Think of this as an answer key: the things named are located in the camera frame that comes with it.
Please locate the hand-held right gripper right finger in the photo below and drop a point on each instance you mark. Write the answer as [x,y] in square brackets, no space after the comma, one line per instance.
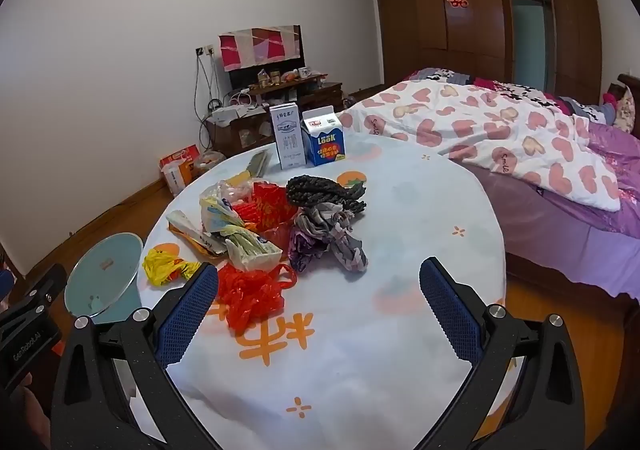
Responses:
[450,315]

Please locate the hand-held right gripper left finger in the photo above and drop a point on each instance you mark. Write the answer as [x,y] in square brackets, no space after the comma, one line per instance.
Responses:
[190,315]

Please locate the yellow plastic bag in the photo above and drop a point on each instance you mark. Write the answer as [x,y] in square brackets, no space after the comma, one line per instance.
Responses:
[162,267]

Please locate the red plastic bag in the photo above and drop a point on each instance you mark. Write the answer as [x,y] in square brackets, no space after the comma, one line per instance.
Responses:
[250,292]

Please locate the long white orange packet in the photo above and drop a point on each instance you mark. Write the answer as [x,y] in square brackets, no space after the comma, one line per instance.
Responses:
[192,232]

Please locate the light blue bin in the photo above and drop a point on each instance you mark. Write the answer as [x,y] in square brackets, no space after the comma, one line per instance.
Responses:
[102,275]

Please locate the clear plastic bag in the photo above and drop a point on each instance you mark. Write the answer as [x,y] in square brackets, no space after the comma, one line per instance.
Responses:
[225,191]

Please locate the grey purple cloth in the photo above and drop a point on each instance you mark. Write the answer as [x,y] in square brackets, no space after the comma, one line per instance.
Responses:
[330,240]

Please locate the yellow peel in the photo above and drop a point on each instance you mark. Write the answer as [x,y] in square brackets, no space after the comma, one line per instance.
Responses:
[240,178]

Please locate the white tablecloth with orange print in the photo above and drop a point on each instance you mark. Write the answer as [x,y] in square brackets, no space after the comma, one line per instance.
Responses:
[380,230]

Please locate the orange white paper bag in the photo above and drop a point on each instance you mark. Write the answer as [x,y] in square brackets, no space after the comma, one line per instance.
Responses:
[177,170]

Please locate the bed with purple sheet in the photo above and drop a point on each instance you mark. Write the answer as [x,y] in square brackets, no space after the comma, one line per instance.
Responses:
[575,230]

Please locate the yellow bucket in plastic bag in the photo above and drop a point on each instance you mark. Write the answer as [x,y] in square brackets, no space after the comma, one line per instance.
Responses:
[207,162]

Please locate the dark green snack packet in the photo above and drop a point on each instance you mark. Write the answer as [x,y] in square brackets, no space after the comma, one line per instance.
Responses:
[259,165]

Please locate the brown wooden television cabinet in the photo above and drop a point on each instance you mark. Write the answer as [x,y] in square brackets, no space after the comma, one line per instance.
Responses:
[250,130]

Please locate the tall white milk carton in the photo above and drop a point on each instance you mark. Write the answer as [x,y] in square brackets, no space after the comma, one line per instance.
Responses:
[287,137]

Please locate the white flat box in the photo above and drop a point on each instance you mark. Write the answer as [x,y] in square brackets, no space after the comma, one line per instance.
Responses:
[224,114]

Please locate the blue milk carton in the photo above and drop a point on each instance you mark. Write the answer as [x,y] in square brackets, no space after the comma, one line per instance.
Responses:
[325,140]

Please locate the colourful patchwork blanket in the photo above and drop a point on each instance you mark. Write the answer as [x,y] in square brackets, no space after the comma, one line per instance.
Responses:
[500,86]

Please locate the black television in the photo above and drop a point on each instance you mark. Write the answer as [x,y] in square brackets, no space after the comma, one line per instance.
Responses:
[250,75]

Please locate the floral pillow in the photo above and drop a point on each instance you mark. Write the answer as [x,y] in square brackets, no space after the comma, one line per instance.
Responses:
[626,112]

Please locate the pink red patchwork cover cloth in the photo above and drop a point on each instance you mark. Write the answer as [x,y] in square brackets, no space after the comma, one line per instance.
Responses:
[260,47]

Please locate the brown wooden wardrobe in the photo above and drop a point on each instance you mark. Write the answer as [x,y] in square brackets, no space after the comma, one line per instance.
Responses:
[475,5]

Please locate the white wall socket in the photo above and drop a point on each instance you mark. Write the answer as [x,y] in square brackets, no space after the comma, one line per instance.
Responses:
[205,50]

